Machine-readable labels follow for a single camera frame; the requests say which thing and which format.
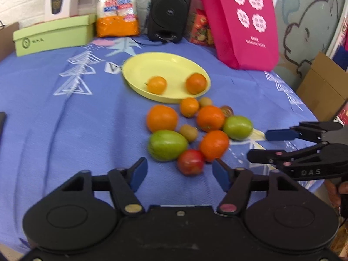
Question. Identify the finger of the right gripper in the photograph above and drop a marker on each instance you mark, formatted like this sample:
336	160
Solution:
276	157
281	135

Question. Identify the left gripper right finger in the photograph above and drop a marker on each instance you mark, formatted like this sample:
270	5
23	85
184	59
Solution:
238	184

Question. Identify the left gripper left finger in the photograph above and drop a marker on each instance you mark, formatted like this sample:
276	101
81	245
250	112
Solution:
122	186

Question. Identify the green apple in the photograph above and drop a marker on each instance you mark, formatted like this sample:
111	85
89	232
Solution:
166	145
238	127

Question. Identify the red apple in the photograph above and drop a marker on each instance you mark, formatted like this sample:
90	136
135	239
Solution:
191	162

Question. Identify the large front orange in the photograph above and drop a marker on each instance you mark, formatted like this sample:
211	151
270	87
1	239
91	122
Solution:
195	83

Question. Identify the small yellow-orange citrus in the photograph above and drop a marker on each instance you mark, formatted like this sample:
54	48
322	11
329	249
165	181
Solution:
156	85

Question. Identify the middle orange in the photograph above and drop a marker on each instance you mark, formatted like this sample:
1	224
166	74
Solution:
213	145

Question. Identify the cardboard box on floor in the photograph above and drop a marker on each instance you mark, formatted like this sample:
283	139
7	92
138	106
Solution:
324	88

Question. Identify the centre right orange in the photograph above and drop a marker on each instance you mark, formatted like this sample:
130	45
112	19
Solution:
210	118

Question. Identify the brown kiwi left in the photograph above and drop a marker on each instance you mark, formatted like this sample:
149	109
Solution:
189	132

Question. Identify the brown kiwi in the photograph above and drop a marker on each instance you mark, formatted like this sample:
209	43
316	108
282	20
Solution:
205	101
189	132

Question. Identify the back left orange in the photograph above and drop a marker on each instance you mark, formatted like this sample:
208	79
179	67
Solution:
161	117

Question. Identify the brown kiwi right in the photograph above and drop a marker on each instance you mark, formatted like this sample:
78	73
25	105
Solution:
205	101

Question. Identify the small back orange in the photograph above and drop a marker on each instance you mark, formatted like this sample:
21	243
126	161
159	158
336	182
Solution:
189	107

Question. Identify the blue patterned tablecloth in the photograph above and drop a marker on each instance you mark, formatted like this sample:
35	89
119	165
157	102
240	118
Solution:
70	110

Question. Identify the yellow plastic plate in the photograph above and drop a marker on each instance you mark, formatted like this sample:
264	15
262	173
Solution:
175	69

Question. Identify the red fruit carton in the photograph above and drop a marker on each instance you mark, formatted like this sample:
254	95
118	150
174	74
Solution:
199	31

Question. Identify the pink tote bag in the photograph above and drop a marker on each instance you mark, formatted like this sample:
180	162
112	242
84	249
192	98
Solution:
244	33

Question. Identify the green shoe box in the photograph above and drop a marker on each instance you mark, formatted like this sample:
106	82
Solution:
56	34

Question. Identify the black speaker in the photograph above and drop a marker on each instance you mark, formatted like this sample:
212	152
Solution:
167	20

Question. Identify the paper cups package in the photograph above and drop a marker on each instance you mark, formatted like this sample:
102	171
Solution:
117	18

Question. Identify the brown cardboard box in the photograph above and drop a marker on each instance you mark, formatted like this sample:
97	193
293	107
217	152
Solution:
7	45

